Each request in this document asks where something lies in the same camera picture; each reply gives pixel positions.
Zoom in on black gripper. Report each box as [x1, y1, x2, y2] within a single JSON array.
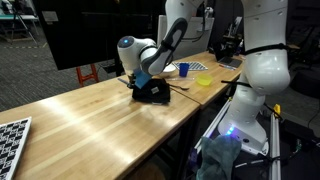
[[127, 74, 136, 89]]

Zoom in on black towel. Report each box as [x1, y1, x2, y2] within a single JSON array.
[[132, 79, 171, 104]]

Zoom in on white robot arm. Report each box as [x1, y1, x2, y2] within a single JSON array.
[[117, 0, 290, 155]]

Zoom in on grey marker pen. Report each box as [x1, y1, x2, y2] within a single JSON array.
[[117, 78, 130, 85]]

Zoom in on white bowl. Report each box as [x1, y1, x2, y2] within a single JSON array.
[[163, 64, 176, 73]]

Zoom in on blue cup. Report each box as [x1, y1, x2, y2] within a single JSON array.
[[179, 63, 189, 77]]

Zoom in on small checkerboard calibration sheet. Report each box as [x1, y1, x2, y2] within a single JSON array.
[[173, 62, 207, 71]]

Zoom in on black monitor screen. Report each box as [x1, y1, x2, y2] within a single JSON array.
[[33, 0, 166, 70]]

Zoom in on yellow plastic bowl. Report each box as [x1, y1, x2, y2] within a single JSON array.
[[196, 74, 213, 86]]

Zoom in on white partition panel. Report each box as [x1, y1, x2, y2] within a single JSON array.
[[172, 17, 214, 60]]

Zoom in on black laptop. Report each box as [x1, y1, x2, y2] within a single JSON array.
[[213, 43, 242, 68]]

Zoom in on teal cloth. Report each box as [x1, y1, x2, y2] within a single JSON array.
[[196, 135, 241, 180]]

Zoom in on large tag calibration board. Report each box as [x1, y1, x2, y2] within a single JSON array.
[[0, 117, 32, 180]]

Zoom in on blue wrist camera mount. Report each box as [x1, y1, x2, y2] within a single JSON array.
[[134, 70, 151, 89]]

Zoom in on orange stool frame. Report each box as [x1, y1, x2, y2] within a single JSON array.
[[76, 64, 99, 87]]

